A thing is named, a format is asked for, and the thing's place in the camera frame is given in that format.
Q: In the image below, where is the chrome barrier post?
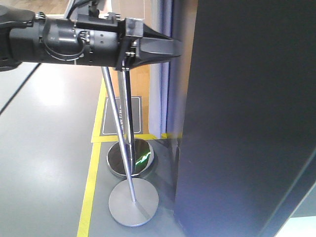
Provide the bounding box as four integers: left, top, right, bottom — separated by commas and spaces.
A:
104, 71, 155, 178

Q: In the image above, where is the silver sign stand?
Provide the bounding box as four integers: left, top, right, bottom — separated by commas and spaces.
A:
102, 67, 159, 227

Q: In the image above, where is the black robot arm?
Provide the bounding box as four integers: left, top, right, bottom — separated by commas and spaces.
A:
0, 0, 182, 71

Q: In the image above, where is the grey fridge door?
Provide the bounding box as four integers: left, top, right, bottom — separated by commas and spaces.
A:
174, 0, 316, 237

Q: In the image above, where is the dark floor sign sticker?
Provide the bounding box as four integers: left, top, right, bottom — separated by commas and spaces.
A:
100, 96, 143, 136

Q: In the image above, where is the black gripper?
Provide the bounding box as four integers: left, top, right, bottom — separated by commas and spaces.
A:
34, 17, 183, 71

